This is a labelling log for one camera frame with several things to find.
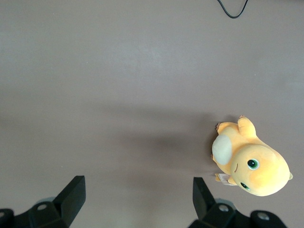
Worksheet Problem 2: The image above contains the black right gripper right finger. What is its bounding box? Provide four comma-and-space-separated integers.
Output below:
189, 177, 287, 228

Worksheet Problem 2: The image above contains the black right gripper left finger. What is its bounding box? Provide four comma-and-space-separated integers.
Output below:
0, 175, 86, 228

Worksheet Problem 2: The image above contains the orange plush toy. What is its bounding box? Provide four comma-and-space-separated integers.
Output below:
210, 115, 294, 197

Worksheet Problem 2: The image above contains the black cable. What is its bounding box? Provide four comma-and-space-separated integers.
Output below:
216, 0, 249, 19

